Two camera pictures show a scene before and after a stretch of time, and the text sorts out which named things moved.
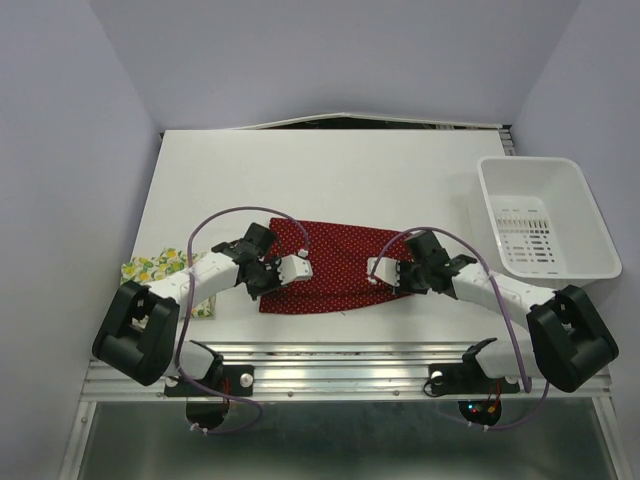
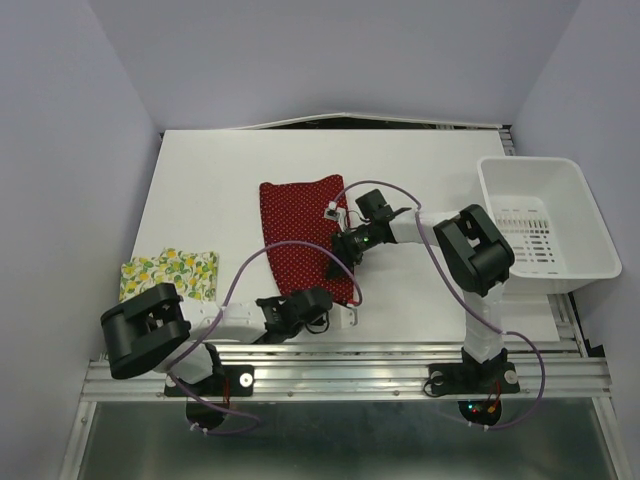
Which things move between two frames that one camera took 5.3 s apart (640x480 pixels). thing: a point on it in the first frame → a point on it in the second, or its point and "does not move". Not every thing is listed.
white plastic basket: x=545 y=220 does not move
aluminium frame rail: x=333 y=371 does not move
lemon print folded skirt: x=156 y=267 does not move
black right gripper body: x=412 y=278 → x=361 y=238
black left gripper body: x=266 y=279 → x=322 y=319
